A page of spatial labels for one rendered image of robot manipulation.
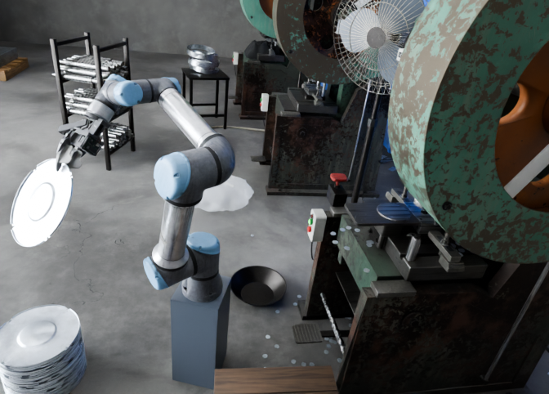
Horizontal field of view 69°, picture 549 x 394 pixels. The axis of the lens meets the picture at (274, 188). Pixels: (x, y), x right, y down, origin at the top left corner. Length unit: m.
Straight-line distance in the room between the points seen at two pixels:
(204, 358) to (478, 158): 1.23
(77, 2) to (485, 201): 7.53
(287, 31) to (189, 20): 5.35
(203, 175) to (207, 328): 0.70
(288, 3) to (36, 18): 6.20
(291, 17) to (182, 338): 1.83
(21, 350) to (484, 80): 1.68
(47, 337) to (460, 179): 1.52
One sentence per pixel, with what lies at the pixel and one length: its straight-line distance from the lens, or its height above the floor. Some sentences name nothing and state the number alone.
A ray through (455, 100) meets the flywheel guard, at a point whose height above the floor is 1.34.
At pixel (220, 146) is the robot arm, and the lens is 1.13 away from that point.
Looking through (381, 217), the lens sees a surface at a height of 0.78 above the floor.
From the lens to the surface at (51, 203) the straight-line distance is 1.42.
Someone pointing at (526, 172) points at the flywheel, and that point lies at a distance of 1.10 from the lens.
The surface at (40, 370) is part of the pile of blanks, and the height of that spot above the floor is 0.19.
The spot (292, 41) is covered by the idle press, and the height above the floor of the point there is 1.16.
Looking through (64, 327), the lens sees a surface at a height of 0.23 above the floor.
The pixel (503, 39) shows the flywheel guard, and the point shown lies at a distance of 0.89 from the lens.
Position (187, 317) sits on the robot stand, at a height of 0.38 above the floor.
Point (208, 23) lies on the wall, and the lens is 7.82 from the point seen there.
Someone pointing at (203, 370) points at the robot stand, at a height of 0.10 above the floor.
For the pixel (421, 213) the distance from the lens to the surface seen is 1.61.
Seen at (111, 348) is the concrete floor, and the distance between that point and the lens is 2.02.
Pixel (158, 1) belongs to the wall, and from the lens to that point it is 7.81.
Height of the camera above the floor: 1.52
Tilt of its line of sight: 28 degrees down
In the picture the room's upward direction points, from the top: 7 degrees clockwise
